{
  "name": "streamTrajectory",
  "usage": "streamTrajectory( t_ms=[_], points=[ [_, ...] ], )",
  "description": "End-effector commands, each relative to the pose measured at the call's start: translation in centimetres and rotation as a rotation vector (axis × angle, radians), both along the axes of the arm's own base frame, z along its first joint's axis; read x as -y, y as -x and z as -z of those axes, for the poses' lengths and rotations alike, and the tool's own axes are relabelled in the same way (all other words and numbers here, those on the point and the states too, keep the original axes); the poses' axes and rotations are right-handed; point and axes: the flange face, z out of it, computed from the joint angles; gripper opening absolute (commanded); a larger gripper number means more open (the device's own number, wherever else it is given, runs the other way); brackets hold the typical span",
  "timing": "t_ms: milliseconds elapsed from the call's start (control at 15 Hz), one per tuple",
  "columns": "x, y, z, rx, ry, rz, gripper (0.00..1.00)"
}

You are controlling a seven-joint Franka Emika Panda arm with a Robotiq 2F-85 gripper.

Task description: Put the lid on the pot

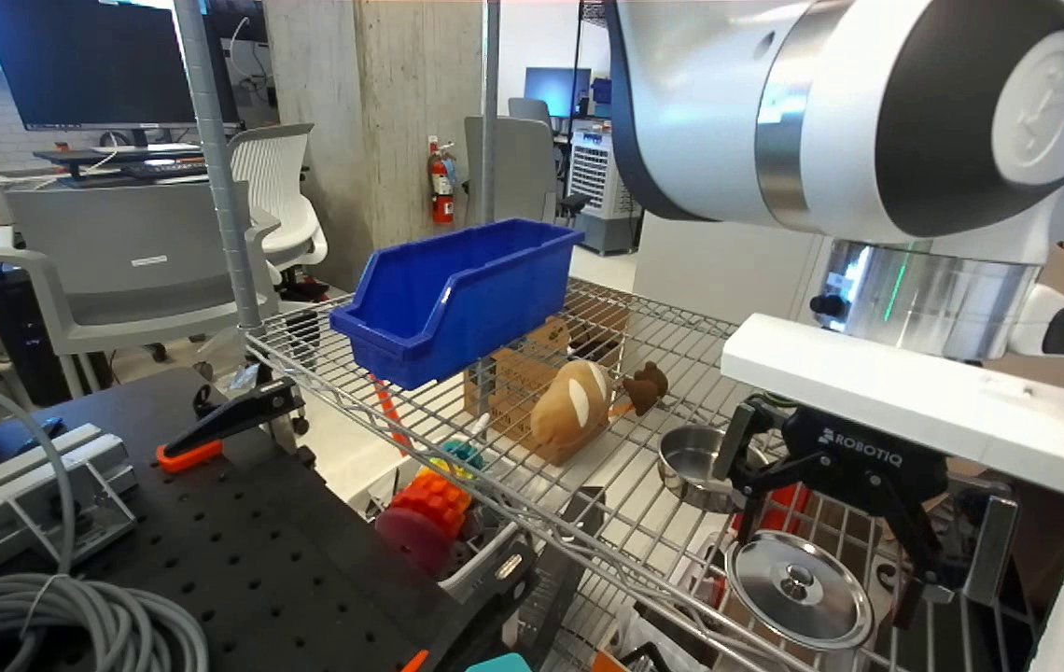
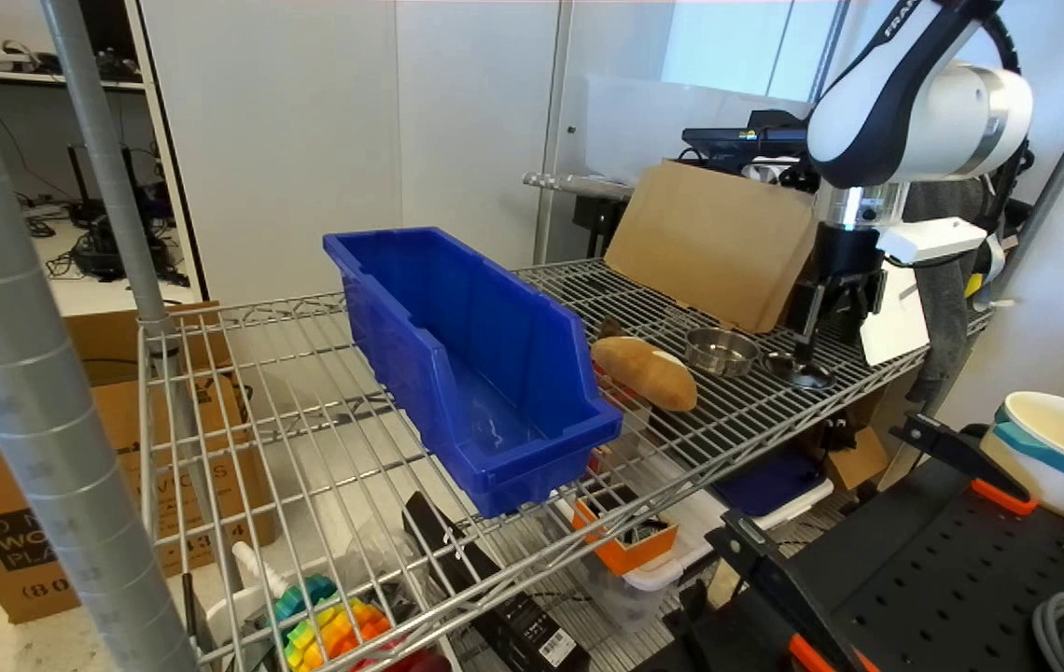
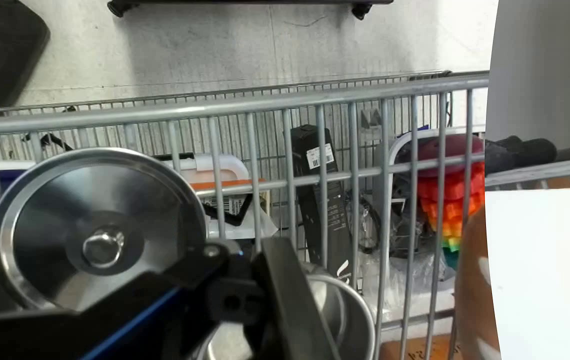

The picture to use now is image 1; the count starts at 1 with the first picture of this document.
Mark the rainbow stacking toy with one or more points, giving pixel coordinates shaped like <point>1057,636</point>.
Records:
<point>431,505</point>

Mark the small blue lit monitor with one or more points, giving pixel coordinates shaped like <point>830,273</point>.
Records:
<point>555,90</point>

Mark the white office chair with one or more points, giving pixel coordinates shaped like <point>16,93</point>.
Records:
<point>280,189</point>

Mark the small brown toy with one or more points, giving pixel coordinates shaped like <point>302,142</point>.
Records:
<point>644,384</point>

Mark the round silver pot lid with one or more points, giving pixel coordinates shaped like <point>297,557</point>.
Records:
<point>803,599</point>

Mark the grey office chair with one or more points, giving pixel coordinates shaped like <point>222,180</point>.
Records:
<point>133,262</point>

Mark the small metal pot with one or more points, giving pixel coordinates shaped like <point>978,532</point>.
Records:
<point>683,460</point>

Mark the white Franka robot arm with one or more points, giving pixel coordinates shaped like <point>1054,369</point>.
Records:
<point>877,124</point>

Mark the aluminium extrusion rail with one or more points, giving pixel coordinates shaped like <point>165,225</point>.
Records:
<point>19,491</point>

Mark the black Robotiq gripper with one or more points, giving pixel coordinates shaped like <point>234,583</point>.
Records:
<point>853,454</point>

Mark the grey computer cabinet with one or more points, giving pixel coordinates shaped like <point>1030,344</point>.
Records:
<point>607,189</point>

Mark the thick grey shelf pole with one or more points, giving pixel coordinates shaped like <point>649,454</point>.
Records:
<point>219,173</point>

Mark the black perforated breadboard table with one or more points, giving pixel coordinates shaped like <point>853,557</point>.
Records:
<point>253,562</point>

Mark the blue plastic storage bin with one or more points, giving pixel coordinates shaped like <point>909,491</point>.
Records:
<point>455,300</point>

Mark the thin grey shelf pole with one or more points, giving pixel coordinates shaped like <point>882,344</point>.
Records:
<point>491,114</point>

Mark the red fire extinguisher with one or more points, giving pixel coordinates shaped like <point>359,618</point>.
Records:
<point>443,183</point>

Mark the wooden slatted crate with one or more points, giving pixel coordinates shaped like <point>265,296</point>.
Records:
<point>515,378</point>

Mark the brown bread loaf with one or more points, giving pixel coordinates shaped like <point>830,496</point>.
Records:
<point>568,409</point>

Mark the large black monitor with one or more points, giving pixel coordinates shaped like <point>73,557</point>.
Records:
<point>88,58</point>

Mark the grey chair back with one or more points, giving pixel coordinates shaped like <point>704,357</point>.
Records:
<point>515,169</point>

